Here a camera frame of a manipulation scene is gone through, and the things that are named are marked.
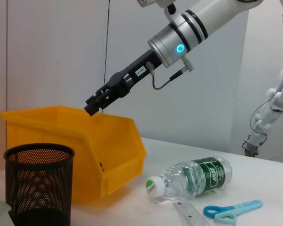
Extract clear green-label water bottle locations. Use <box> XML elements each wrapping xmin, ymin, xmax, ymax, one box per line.
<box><xmin>145</xmin><ymin>156</ymin><xmax>233</xmax><ymax>204</ymax></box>

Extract thin black hanging cable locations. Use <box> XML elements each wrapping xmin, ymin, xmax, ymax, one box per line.
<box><xmin>102</xmin><ymin>0</ymin><xmax>109</xmax><ymax>113</ymax></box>

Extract blue scissors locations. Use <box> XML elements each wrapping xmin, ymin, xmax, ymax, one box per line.
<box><xmin>203</xmin><ymin>199</ymin><xmax>264</xmax><ymax>223</ymax></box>

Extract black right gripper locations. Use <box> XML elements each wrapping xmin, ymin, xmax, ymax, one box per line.
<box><xmin>83</xmin><ymin>49</ymin><xmax>165</xmax><ymax>117</ymax></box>

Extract white humanoid robot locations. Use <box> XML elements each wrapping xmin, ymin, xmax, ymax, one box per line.
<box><xmin>241</xmin><ymin>0</ymin><xmax>283</xmax><ymax>157</ymax></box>

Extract black mesh pen holder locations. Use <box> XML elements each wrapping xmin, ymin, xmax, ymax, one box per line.
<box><xmin>3</xmin><ymin>143</ymin><xmax>75</xmax><ymax>226</ymax></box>

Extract grey right gripper cable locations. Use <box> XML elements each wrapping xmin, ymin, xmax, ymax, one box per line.
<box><xmin>145</xmin><ymin>56</ymin><xmax>195</xmax><ymax>90</ymax></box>

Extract transparent plastic ruler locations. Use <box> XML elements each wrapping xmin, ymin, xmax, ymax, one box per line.
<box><xmin>173</xmin><ymin>200</ymin><xmax>212</xmax><ymax>226</ymax></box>

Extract yellow plastic bin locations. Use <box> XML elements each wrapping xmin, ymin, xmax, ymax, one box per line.
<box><xmin>0</xmin><ymin>105</ymin><xmax>148</xmax><ymax>204</ymax></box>

